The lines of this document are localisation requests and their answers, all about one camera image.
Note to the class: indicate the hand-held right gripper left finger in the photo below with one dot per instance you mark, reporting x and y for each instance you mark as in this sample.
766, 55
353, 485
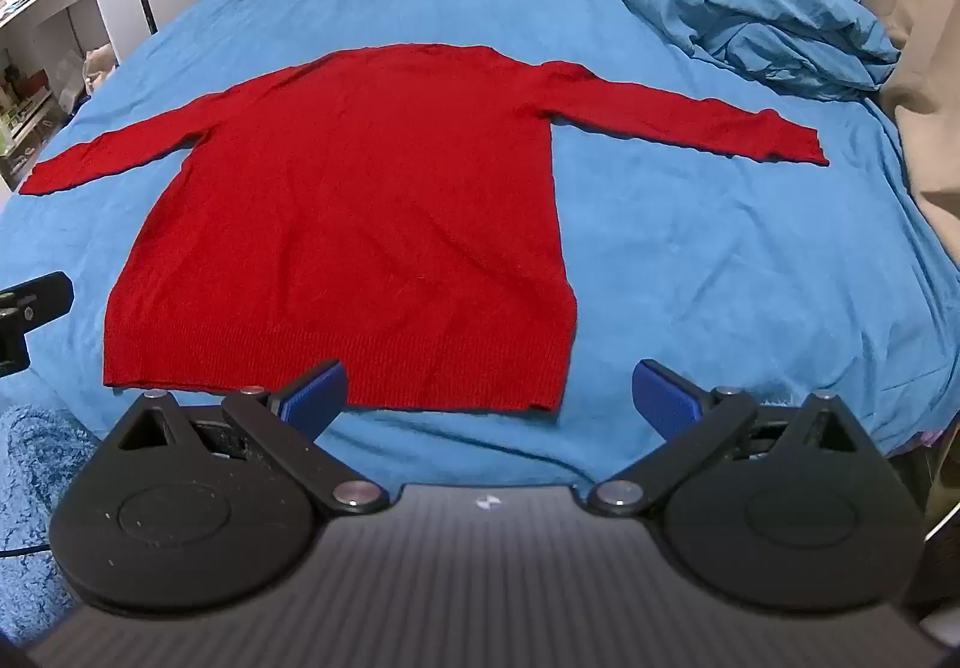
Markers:
315, 396

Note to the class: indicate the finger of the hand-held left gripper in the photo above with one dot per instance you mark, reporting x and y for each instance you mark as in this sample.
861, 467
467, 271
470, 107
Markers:
41, 300

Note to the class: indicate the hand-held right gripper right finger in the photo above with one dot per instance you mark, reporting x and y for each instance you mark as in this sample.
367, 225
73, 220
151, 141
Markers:
664, 399

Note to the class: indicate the red towel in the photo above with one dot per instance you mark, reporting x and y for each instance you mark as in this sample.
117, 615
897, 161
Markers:
352, 225

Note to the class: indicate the blue bed sheet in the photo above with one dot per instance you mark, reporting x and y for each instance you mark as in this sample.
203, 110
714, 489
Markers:
712, 248

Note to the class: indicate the blue fluffy rug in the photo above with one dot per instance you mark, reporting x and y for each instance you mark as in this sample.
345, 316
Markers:
30, 473

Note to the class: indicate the white plastic bag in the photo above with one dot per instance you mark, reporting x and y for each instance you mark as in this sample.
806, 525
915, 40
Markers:
99, 68

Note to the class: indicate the white shelf unit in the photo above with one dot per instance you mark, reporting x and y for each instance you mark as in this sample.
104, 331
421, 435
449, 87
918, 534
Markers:
45, 8

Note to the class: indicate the blue duvet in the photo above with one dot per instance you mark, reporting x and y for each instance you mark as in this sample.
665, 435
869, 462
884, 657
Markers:
712, 0

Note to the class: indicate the beige curtain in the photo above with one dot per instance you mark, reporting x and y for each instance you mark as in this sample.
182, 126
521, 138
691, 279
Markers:
926, 38

